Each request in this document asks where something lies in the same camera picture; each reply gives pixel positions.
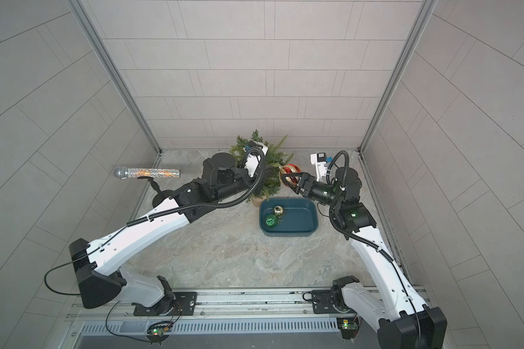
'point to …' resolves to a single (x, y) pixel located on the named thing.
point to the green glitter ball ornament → (271, 220)
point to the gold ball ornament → (278, 211)
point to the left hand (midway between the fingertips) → (276, 166)
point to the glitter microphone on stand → (123, 173)
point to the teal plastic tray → (288, 217)
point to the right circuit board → (348, 326)
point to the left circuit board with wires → (159, 331)
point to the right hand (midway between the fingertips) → (286, 182)
